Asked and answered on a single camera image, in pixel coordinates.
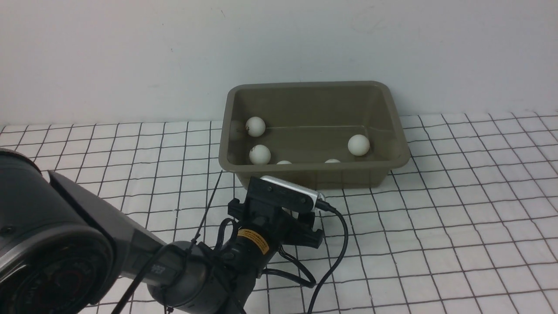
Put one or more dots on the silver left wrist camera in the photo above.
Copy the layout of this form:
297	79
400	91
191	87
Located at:
284	194

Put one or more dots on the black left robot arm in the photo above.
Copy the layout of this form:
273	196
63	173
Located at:
63	247

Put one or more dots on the plain white ball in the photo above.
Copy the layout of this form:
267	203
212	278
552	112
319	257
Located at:
259	155
255	126

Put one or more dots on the olive plastic storage bin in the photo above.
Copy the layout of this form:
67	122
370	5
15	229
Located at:
309	123

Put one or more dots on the white black-grid tablecloth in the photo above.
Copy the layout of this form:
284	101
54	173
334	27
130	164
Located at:
468	226

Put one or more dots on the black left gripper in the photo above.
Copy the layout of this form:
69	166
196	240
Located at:
262	230

